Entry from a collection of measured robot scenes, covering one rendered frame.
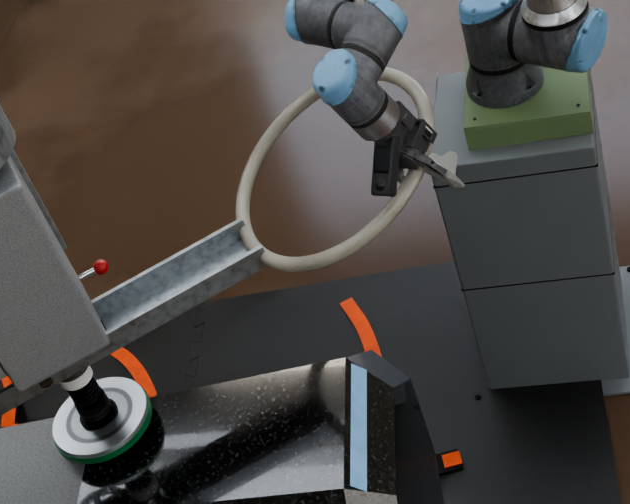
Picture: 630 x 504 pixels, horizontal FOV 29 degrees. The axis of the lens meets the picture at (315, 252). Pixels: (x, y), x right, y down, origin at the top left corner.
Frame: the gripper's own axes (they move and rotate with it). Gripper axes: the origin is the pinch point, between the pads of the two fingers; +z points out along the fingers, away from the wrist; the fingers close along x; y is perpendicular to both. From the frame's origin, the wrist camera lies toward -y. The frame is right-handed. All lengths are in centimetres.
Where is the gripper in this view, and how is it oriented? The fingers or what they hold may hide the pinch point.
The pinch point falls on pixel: (432, 188)
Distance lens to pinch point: 237.4
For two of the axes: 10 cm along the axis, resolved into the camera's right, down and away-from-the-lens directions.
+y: 4.0, -8.7, 2.9
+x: -7.1, -0.9, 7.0
